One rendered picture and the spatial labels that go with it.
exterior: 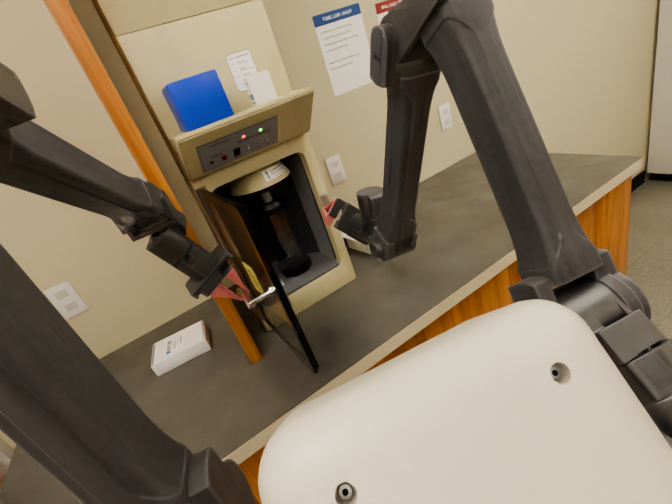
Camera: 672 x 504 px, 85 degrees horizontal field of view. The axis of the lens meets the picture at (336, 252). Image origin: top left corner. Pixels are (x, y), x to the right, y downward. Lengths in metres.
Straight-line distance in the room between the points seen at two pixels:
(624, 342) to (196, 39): 0.89
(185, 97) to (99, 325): 0.90
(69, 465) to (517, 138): 0.45
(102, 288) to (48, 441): 1.13
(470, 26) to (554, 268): 0.25
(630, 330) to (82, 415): 0.44
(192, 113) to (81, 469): 0.64
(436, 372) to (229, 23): 0.88
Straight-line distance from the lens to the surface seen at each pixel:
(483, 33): 0.45
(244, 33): 0.98
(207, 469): 0.36
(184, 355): 1.17
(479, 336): 0.23
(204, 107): 0.82
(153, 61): 0.93
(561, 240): 0.42
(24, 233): 1.39
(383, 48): 0.51
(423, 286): 1.05
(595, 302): 0.44
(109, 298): 1.44
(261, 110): 0.84
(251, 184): 0.99
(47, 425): 0.30
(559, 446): 0.23
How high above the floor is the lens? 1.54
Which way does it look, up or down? 26 degrees down
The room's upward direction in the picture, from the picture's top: 20 degrees counter-clockwise
